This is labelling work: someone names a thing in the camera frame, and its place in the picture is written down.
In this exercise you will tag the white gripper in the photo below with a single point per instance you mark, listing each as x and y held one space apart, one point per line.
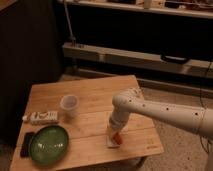
117 122

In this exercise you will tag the red pepper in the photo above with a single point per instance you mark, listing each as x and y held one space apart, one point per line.
117 138

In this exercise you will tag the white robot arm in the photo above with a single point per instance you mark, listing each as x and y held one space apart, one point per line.
196 120

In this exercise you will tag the wooden table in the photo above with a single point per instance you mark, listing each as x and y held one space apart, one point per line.
87 130

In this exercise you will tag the clear plastic cup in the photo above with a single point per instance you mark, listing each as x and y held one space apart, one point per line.
68 106

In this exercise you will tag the green bowl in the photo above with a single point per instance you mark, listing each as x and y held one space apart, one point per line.
48 145

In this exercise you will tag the white bottle lying down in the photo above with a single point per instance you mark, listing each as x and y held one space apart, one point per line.
40 118

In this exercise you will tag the black object on shelf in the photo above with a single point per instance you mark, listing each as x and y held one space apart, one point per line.
176 60

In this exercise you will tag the white shelf unit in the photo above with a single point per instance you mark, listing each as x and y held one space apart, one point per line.
115 37

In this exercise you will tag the black rectangular object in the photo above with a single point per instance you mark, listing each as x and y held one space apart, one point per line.
25 145

